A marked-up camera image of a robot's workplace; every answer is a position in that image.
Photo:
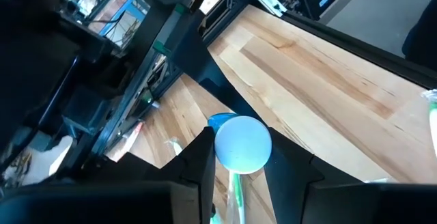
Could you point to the blue metal cart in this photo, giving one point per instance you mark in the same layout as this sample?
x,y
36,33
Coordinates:
x,y
140,7

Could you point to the blue mouthwash bottle white cap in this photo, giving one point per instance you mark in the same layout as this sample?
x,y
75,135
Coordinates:
x,y
242,145

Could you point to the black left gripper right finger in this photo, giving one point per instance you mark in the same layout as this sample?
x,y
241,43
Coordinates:
x,y
286,176

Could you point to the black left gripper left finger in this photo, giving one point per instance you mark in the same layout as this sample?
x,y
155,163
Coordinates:
x,y
205,169

